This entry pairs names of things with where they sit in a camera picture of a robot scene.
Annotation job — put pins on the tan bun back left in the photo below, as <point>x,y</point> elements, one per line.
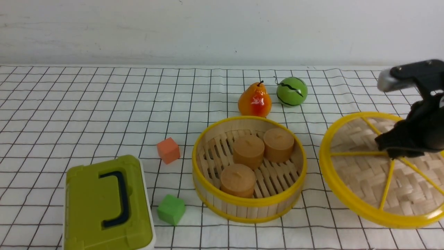
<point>249,151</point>

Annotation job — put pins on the yellow woven steamer lid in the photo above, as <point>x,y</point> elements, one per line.
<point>404,193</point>

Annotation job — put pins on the tan bun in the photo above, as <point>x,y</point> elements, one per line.
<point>278,145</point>
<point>249,151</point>
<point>238,180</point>

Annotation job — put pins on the white grid-pattern tablecloth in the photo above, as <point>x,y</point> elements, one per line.
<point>53,118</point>

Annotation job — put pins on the green toy watermelon ball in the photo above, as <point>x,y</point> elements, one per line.
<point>292,91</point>

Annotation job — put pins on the tan bun back right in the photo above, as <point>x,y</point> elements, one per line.
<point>278,145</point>

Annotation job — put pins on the green foam cube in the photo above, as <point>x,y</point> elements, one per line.
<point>171,209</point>

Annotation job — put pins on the orange toy pear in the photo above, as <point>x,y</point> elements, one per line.
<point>255,101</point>

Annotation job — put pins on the orange foam cube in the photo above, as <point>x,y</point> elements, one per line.
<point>168,150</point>

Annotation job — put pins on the yellow bamboo steamer basket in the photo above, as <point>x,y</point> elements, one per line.
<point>277,186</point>

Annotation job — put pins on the green-lidded white toy case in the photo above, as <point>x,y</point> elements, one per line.
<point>107,207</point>

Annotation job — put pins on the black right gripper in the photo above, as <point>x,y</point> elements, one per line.
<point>422,131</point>

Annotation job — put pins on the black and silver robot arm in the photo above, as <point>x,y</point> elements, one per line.
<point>427,76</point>

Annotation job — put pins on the tan bun front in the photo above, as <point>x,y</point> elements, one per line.
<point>238,180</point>

